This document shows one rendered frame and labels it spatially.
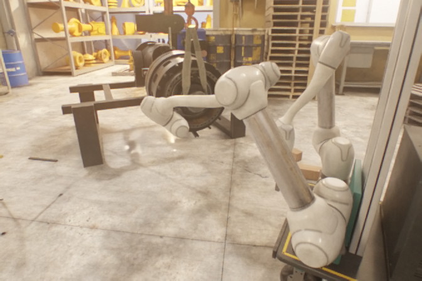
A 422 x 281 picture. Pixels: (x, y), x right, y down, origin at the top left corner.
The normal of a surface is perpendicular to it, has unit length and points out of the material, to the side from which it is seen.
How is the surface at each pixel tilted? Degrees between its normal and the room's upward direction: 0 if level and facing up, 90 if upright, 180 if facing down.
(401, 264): 90
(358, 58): 90
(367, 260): 0
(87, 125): 90
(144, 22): 90
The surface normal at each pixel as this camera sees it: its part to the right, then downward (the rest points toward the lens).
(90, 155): 0.41, 0.32
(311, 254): -0.52, 0.39
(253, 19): -0.13, 0.35
